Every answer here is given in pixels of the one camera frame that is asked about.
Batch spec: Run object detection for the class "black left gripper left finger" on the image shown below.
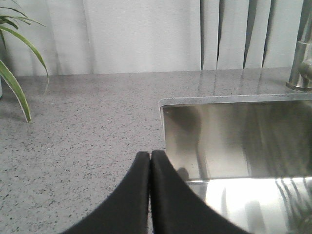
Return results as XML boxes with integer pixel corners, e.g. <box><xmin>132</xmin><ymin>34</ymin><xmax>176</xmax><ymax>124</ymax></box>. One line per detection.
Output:
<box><xmin>64</xmin><ymin>152</ymin><xmax>150</xmax><ymax>234</ymax></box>

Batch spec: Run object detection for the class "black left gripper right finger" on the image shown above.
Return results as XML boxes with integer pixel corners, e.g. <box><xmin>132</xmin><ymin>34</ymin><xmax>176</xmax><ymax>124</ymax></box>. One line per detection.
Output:
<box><xmin>150</xmin><ymin>150</ymin><xmax>245</xmax><ymax>234</ymax></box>

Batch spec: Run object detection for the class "stainless steel sink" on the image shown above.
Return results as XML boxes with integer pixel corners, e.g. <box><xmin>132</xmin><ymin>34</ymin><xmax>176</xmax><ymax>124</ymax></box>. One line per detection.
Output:
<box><xmin>159</xmin><ymin>93</ymin><xmax>312</xmax><ymax>234</ymax></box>

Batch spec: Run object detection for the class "stainless steel faucet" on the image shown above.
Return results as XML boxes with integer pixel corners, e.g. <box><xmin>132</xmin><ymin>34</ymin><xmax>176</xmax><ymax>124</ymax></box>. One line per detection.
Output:
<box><xmin>286</xmin><ymin>0</ymin><xmax>312</xmax><ymax>92</ymax></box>

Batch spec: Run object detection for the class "white pleated curtain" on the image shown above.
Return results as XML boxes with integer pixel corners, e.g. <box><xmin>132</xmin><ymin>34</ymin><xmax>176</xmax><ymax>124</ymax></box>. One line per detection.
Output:
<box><xmin>0</xmin><ymin>0</ymin><xmax>312</xmax><ymax>76</ymax></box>

